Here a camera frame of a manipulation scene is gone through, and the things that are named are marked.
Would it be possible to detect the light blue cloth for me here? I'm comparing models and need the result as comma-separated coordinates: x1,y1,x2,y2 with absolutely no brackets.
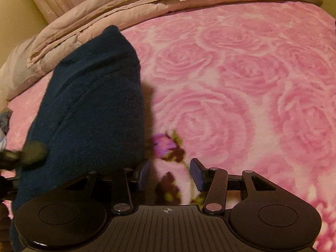
0,108,13,151

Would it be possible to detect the beige pink folded quilt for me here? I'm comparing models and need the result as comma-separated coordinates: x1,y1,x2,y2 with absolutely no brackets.
1,0,322,107

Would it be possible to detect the pink rose pattern blanket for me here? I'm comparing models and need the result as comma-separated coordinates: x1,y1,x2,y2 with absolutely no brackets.
9,2,335,251

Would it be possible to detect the dark navy fleece garment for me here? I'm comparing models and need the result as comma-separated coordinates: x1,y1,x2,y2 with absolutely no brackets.
10,24,146,251

